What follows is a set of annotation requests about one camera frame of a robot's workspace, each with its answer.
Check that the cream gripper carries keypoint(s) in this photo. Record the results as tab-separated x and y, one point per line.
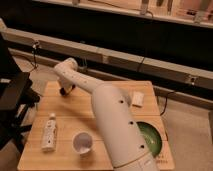
66	86

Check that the black eraser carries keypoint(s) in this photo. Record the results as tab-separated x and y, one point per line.
64	93

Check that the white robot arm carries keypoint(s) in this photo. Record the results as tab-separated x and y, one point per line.
124	143

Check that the white ceramic cup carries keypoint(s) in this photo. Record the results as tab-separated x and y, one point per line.
82	143

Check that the green ceramic bowl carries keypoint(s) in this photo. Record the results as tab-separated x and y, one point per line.
151	136

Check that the black chair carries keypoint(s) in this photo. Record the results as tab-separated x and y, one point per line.
16	96

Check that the white tube bottle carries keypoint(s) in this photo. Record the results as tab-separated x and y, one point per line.
49	134

